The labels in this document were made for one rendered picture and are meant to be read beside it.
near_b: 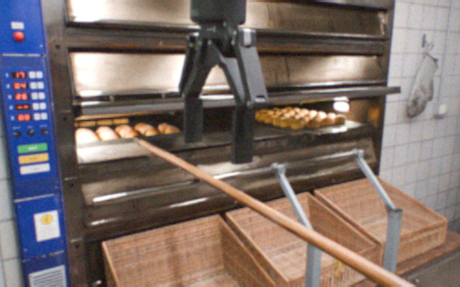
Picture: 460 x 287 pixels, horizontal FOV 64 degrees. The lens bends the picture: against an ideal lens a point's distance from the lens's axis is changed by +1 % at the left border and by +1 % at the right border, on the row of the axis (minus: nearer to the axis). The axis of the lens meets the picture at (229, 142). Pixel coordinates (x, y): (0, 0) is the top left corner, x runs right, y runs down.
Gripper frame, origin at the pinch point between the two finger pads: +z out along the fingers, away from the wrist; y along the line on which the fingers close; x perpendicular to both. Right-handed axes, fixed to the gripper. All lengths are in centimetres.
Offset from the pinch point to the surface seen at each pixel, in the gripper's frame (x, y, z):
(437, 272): 168, -43, 95
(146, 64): 28, -104, -10
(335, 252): 30.7, -1.9, 26.2
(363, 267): 30.7, 5.0, 26.1
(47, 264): -14, -99, 66
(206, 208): 57, -101, 58
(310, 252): 67, -42, 56
